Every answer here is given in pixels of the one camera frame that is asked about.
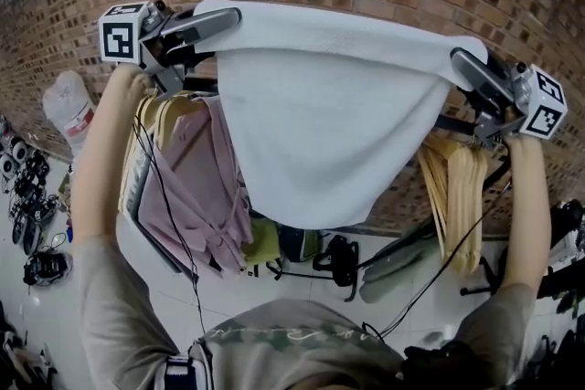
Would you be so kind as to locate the white towel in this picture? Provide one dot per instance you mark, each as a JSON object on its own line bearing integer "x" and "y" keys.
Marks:
{"x": 320, "y": 114}

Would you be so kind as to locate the cardboard box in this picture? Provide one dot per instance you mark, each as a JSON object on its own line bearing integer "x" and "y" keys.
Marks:
{"x": 66, "y": 189}

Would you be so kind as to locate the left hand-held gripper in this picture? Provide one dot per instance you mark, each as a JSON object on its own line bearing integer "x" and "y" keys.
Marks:
{"x": 121, "y": 36}

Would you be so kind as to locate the olive green garment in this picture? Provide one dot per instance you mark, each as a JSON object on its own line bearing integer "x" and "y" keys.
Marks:
{"x": 393, "y": 269}

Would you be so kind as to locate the bunch of wooden hangers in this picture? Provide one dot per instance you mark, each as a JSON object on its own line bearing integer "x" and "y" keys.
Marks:
{"x": 461, "y": 205}
{"x": 151, "y": 114}

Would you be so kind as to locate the black clothes rail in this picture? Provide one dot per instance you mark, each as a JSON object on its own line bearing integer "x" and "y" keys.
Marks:
{"x": 457, "y": 125}

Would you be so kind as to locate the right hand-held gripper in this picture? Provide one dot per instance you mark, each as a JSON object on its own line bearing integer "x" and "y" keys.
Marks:
{"x": 544, "y": 105}

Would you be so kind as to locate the green and black backpack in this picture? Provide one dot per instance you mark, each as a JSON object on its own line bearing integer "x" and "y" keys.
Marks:
{"x": 297, "y": 242}

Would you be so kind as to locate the person's grey t-shirt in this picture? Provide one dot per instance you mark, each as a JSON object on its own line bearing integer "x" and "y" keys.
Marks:
{"x": 297, "y": 333}

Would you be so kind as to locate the white plastic bag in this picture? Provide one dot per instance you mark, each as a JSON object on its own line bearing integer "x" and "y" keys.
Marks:
{"x": 68, "y": 105}

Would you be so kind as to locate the yellow-green cloth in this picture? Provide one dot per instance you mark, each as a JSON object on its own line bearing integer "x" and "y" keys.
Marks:
{"x": 262, "y": 242}

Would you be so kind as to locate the small blue object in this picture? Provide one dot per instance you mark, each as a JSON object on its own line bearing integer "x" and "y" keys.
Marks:
{"x": 69, "y": 235}

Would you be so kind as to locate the person's left forearm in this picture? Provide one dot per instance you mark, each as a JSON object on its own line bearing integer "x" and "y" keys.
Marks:
{"x": 96, "y": 150}

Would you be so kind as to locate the person's right forearm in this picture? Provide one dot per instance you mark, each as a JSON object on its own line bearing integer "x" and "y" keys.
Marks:
{"x": 525, "y": 205}

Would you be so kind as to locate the heap of black bags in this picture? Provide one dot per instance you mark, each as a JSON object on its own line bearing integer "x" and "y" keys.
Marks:
{"x": 562, "y": 361}

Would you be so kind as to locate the pile of black devices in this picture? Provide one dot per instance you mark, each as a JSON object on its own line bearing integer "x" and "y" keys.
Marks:
{"x": 32, "y": 196}

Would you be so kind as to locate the black floor equipment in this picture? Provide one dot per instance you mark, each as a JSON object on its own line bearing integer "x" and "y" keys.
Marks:
{"x": 566, "y": 224}

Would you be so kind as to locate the pile of dark gear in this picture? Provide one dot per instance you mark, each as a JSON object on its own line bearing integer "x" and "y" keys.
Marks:
{"x": 18, "y": 351}

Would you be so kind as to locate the black chest-mounted device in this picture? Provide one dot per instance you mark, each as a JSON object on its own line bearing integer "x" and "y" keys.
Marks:
{"x": 439, "y": 365}

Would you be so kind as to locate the grey knit garment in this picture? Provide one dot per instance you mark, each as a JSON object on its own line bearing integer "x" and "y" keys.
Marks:
{"x": 137, "y": 182}

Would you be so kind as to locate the pink garment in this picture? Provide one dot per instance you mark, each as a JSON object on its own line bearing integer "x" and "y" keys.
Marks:
{"x": 192, "y": 178}

